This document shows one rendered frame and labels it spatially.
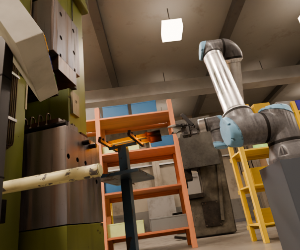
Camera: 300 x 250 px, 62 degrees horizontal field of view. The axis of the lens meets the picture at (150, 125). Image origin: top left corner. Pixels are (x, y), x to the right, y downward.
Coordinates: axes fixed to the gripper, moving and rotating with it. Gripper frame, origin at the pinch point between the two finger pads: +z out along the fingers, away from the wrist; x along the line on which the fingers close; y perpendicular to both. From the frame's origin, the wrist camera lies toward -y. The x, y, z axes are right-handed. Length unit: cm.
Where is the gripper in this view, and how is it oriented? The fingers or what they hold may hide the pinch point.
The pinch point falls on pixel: (169, 129)
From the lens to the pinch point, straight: 174.1
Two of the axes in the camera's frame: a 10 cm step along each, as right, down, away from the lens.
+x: 2.6, 3.2, 9.1
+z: -9.6, 2.2, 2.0
